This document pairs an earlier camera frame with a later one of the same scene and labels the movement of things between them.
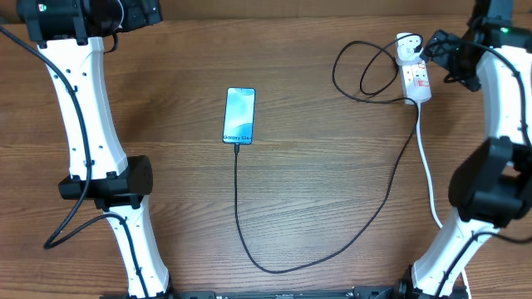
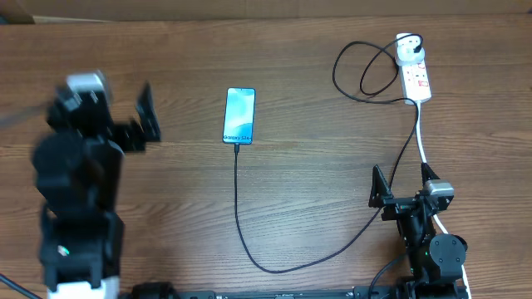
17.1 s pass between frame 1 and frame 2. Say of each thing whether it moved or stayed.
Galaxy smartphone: stayed
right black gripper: moved
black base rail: stayed
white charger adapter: stayed
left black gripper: moved
